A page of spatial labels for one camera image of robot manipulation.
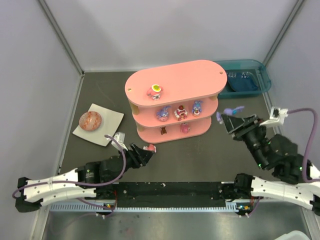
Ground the teal plastic bin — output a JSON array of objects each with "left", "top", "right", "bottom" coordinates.
[{"left": 216, "top": 59, "right": 272, "bottom": 99}]

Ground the pink figure toy on shelf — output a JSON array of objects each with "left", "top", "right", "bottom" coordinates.
[{"left": 180, "top": 122, "right": 191, "bottom": 134}]

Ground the white slotted cable duct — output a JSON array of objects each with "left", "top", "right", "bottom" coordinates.
[{"left": 49, "top": 201, "right": 252, "bottom": 213}]

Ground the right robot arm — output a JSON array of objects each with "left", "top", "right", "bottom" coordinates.
[{"left": 221, "top": 114, "right": 320, "bottom": 215}]

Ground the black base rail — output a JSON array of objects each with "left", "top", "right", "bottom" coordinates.
[{"left": 97, "top": 181, "right": 241, "bottom": 208}]

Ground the purple bunny head toy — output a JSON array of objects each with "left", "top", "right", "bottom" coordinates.
[{"left": 156, "top": 105, "right": 171, "bottom": 122}]

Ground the pink bonnet melody toy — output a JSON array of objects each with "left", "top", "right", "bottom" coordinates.
[{"left": 143, "top": 144, "right": 157, "bottom": 153}]

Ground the white square plate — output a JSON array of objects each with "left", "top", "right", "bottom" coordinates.
[{"left": 72, "top": 103, "right": 124, "bottom": 147}]

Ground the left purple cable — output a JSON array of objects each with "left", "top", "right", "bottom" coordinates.
[{"left": 12, "top": 134, "right": 126, "bottom": 200}]

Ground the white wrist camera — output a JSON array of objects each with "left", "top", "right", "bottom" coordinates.
[
  {"left": 111, "top": 132, "right": 127, "bottom": 151},
  {"left": 260, "top": 106, "right": 289, "bottom": 128}
]

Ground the purple bunny striped shirt toy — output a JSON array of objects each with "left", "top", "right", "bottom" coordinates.
[{"left": 216, "top": 106, "right": 245, "bottom": 124}]

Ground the pink doll green bow toy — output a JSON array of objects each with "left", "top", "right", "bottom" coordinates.
[{"left": 146, "top": 84, "right": 164, "bottom": 101}]

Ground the pink three-tier toy shelf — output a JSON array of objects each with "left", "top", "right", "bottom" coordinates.
[{"left": 124, "top": 60, "right": 227, "bottom": 144}]

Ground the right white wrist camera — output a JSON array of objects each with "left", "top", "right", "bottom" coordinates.
[{"left": 260, "top": 106, "right": 289, "bottom": 128}]

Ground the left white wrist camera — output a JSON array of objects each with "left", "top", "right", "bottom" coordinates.
[{"left": 111, "top": 132, "right": 127, "bottom": 151}]

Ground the purple long-ear bunny toy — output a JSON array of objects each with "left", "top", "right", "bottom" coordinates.
[{"left": 191, "top": 100, "right": 203, "bottom": 117}]

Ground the red strawberry cake toy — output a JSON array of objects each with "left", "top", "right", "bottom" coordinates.
[{"left": 174, "top": 105, "right": 188, "bottom": 121}]

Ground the red patterned bowl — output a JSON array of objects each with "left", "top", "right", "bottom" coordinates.
[{"left": 78, "top": 111, "right": 102, "bottom": 132}]

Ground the small brown bear toy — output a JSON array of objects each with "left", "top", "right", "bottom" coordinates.
[{"left": 160, "top": 126, "right": 167, "bottom": 135}]

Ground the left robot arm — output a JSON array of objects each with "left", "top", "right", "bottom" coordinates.
[{"left": 12, "top": 142, "right": 157, "bottom": 213}]

